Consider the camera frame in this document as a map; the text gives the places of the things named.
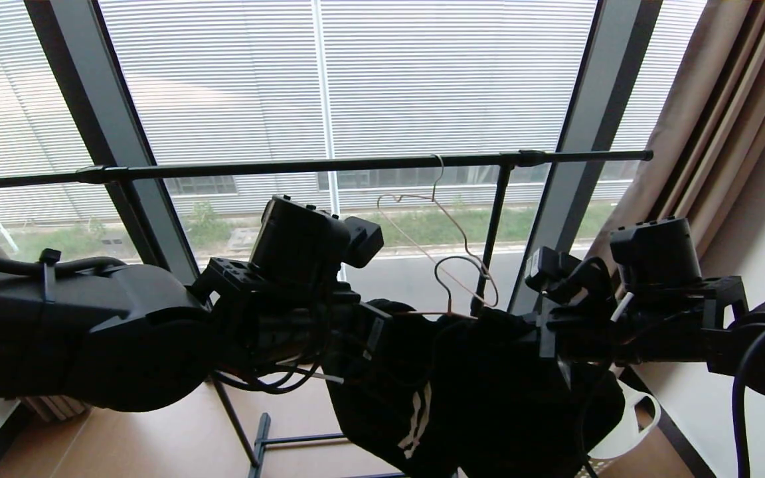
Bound pink clothes hanger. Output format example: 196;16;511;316
377;155;499;309
392;256;489;323

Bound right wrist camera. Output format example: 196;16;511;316
525;246;616;309

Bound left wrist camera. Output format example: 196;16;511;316
343;216;384;270

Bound black clothes rack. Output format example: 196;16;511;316
0;149;654;478

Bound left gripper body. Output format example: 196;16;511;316
250;285;394;380

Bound white laundry basket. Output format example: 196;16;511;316
582;378;662;478

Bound window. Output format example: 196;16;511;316
0;0;709;359

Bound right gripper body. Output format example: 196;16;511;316
535;299;712;366

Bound black shorts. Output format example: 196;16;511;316
323;299;626;478

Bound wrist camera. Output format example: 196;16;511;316
343;216;384;270
525;246;616;309

